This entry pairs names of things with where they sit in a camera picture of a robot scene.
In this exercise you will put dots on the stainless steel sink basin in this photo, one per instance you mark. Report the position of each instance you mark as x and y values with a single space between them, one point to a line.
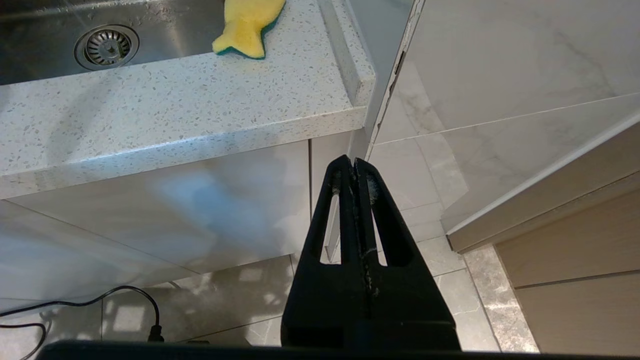
50 20

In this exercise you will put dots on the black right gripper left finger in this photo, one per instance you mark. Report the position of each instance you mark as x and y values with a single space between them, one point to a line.
320 310

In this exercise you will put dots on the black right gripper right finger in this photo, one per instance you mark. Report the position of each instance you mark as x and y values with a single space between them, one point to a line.
410 310

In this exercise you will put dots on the yellow sponge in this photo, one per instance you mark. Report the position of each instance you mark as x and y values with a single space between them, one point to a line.
246 27

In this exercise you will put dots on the round metal drain strainer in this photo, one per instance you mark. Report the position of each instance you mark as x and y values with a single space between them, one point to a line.
106 47

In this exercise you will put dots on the light wooden cabinet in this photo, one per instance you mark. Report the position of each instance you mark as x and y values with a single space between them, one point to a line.
575 250

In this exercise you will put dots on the white cabinet door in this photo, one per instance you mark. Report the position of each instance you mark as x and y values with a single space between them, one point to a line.
150 215

